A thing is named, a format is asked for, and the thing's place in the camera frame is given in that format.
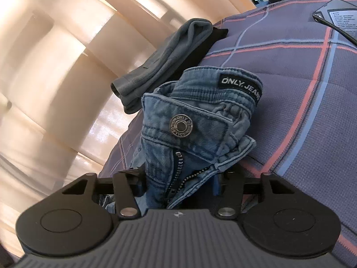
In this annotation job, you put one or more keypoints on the grey folded garment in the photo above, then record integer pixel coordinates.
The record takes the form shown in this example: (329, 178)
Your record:
(182, 50)

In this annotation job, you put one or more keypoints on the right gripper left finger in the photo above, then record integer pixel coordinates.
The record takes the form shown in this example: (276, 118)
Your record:
(128, 185)

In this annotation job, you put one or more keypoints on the light blue denim jeans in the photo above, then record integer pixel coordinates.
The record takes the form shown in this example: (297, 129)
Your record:
(193, 129)

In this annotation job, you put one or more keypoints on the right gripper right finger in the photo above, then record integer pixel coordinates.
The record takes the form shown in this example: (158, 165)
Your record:
(229, 206)

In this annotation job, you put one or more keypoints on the purple plaid bed sheet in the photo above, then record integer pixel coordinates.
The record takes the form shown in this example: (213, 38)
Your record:
(305, 124)

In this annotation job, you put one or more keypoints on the black smartphone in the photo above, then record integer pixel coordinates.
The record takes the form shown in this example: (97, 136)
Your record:
(340, 16)

